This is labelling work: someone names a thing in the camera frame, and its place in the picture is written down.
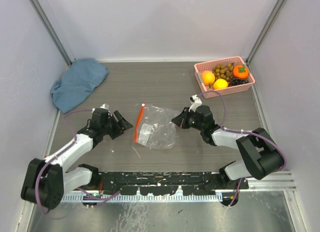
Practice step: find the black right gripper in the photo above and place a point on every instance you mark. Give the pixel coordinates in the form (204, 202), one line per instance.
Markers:
(181, 120)

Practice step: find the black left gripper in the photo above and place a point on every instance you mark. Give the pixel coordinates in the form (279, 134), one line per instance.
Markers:
(120, 126)

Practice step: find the clear zip top bag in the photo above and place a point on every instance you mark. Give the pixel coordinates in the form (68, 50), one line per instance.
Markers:
(154, 128)

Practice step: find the orange-yellow peach fruit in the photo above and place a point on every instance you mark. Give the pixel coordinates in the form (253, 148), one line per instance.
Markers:
(208, 78)

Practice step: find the yellow round fruit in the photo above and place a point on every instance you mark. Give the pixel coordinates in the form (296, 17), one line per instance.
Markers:
(220, 83)

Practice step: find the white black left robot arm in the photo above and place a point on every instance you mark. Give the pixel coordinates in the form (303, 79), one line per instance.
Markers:
(47, 180)

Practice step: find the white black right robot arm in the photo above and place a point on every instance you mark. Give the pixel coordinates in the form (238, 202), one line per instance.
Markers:
(260, 156)

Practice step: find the blue cloth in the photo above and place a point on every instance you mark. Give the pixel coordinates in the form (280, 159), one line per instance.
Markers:
(77, 84)

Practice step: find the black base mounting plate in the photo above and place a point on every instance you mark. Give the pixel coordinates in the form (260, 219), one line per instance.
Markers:
(130, 183)

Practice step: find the brown longan bunch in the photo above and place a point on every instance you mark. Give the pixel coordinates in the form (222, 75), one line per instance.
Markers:
(223, 72)

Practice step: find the dark grape bunch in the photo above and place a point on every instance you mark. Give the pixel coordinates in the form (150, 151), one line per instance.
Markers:
(238, 81)

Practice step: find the pink perforated plastic basket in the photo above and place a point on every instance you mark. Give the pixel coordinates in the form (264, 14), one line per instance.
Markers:
(209, 92)

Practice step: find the orange persimmon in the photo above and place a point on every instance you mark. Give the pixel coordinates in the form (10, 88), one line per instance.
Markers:
(240, 72)

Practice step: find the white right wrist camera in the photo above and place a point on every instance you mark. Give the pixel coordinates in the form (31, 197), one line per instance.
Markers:
(195, 103)

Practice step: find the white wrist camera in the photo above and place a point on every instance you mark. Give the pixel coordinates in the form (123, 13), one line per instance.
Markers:
(195, 103)
(106, 106)

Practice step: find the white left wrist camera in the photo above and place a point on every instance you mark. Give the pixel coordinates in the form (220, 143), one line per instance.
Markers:
(106, 106)

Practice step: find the white slotted cable duct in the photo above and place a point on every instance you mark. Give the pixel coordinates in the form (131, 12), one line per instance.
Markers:
(75, 197)

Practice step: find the aluminium frame post right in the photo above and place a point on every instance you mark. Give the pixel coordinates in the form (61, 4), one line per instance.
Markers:
(279, 4)

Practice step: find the aluminium frame post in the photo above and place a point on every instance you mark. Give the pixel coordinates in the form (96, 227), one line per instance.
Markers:
(279, 4)
(50, 30)

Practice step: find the aluminium frame post left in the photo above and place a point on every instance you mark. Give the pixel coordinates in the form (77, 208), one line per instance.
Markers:
(50, 30)

